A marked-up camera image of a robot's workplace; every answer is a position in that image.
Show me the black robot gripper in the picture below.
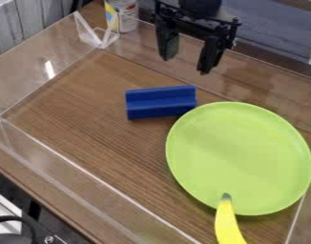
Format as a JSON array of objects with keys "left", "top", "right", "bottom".
[{"left": 154, "top": 0, "right": 240, "bottom": 75}]

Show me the blue plastic block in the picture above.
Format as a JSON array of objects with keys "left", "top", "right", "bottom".
[{"left": 125, "top": 85, "right": 196, "bottom": 120}]

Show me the green round plate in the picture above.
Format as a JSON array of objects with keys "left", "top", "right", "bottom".
[{"left": 165, "top": 102, "right": 311, "bottom": 215}]

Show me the clear acrylic enclosure wall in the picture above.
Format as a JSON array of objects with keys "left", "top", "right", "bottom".
[{"left": 0, "top": 117, "right": 200, "bottom": 244}]

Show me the black cable lower left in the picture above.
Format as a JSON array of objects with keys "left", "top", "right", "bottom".
[{"left": 0, "top": 215, "right": 46, "bottom": 244}]

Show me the clear acrylic corner bracket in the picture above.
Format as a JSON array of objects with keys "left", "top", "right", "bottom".
[{"left": 73, "top": 11, "right": 120, "bottom": 50}]

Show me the yellow toy banana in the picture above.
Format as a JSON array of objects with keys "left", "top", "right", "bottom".
[{"left": 213, "top": 193, "right": 246, "bottom": 244}]

